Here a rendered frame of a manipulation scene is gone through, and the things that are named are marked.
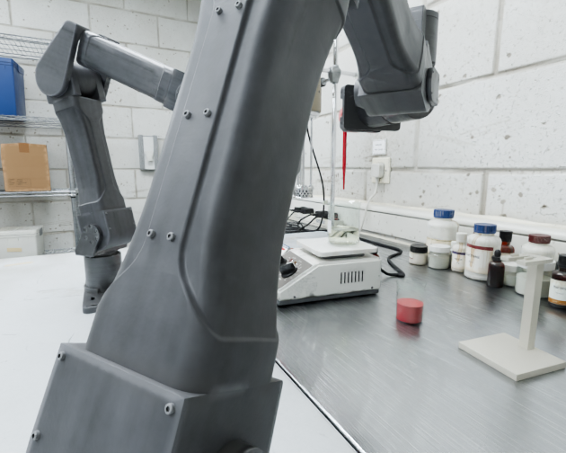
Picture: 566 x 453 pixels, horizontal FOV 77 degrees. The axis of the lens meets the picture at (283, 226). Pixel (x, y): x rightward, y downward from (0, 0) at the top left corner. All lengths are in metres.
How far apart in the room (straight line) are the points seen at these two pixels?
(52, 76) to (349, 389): 0.64
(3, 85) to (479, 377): 2.64
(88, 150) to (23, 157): 1.95
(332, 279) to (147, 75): 0.44
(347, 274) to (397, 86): 0.35
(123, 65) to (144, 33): 2.50
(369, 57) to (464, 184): 0.73
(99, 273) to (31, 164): 1.97
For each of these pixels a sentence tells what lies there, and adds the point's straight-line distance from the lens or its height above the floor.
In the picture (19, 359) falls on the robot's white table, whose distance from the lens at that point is 0.56.
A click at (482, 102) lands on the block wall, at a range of 1.05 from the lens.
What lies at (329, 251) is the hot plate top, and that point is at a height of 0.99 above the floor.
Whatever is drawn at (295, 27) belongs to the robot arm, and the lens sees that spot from 0.17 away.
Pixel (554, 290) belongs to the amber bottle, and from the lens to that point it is 0.75.
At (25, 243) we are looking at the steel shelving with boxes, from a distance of 2.73.
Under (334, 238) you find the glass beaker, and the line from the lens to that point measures 0.66.
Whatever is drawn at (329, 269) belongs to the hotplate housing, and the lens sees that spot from 0.62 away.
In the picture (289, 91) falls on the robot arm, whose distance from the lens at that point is 0.17.
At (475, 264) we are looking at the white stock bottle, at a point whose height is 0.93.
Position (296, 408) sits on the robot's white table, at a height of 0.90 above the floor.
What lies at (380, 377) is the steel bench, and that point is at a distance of 0.44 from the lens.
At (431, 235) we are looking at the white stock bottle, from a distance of 0.94.
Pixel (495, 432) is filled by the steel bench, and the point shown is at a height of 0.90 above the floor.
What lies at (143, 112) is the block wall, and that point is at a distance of 3.02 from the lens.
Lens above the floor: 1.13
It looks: 9 degrees down
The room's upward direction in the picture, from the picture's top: straight up
